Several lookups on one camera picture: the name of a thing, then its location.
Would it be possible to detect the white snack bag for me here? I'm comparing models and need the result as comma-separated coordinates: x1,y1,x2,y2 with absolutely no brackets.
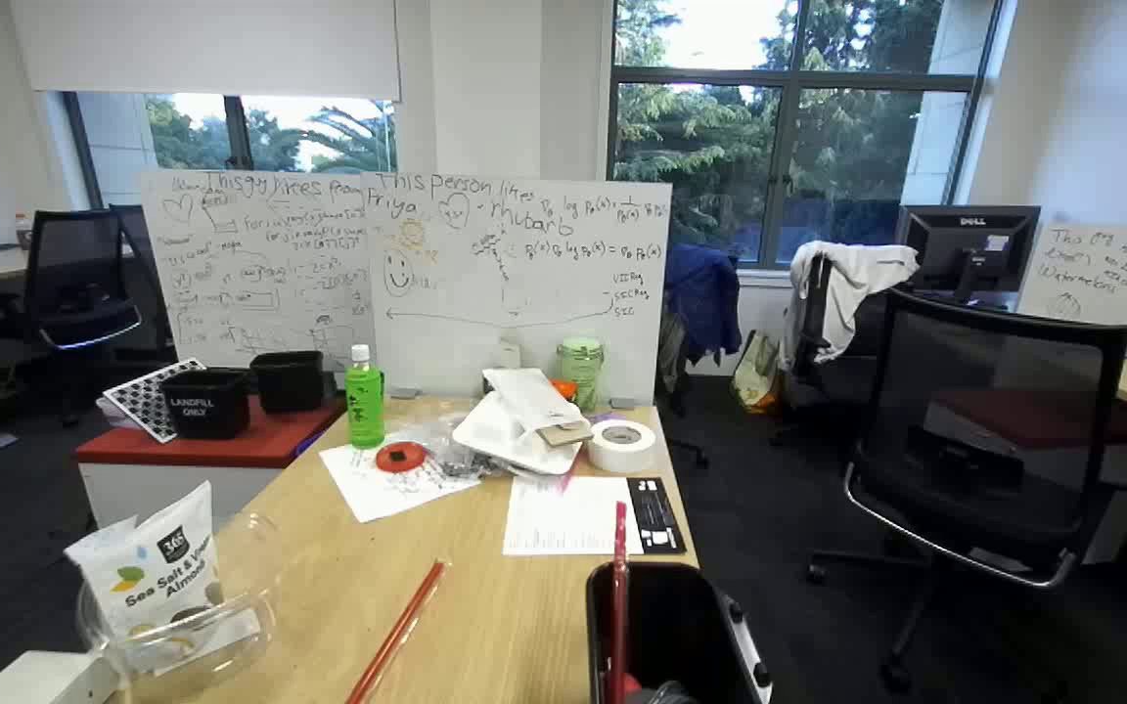
63,481,226,640

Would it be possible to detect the white tape roll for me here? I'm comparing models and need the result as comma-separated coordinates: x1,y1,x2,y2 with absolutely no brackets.
585,416,663,481

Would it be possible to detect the white cabinet with red top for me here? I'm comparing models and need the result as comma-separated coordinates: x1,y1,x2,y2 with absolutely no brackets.
71,394,350,531

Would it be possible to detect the black plastic bin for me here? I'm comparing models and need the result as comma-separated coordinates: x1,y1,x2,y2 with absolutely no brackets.
162,363,258,443
246,347,331,417

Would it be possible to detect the black flat strip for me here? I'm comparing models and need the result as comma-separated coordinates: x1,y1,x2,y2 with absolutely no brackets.
624,473,688,558

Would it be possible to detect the black office chair with armrests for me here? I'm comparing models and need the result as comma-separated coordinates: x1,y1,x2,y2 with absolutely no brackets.
0,207,148,421

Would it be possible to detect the pile of white papers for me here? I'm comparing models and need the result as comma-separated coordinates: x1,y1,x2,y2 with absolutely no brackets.
447,363,598,485

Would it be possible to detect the small written whiteboard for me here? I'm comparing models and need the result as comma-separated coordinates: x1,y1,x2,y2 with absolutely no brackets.
1018,214,1127,369

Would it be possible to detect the yellow green bag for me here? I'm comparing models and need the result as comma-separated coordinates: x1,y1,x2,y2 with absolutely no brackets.
732,326,791,417

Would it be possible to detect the red tape roll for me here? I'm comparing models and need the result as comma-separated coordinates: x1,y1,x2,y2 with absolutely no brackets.
371,438,435,476

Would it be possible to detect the whiteboard with smiley drawing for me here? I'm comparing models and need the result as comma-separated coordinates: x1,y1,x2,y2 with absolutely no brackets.
370,172,675,406

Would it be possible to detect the white jacket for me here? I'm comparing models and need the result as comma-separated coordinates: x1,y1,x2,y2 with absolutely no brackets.
791,237,924,369

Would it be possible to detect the green plastic bottle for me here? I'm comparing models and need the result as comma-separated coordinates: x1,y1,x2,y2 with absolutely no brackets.
346,340,388,455

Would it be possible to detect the white printed paper sheet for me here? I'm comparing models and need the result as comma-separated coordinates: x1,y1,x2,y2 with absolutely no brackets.
316,436,481,529

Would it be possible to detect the small black monitor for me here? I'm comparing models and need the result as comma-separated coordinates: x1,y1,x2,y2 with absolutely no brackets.
899,203,1047,309

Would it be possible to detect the green wipes container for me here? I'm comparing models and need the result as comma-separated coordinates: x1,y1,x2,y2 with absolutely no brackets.
554,335,612,416

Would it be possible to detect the checkered tray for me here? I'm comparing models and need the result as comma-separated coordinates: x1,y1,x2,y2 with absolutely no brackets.
96,356,208,447

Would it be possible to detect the black chair with jacket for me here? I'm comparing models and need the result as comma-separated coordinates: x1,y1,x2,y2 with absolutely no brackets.
791,247,910,406

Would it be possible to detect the black storage box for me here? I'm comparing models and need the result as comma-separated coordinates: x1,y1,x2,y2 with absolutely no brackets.
585,558,774,704

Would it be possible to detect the clear bottle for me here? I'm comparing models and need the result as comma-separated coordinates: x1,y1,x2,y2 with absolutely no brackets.
494,326,530,377

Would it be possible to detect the whiteboard with dense writing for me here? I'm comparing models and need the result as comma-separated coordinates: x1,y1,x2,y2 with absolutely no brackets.
143,168,384,377

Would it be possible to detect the blue jacket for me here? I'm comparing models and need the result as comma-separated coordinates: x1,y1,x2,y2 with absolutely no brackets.
663,244,744,363

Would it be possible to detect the white roller blind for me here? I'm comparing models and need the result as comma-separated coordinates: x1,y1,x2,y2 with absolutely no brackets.
8,0,404,107

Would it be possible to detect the black mesh office chair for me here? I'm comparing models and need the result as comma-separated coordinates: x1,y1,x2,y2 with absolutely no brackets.
805,284,1127,695

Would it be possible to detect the red straw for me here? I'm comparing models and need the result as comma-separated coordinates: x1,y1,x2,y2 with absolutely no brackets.
605,502,636,704
342,558,456,704

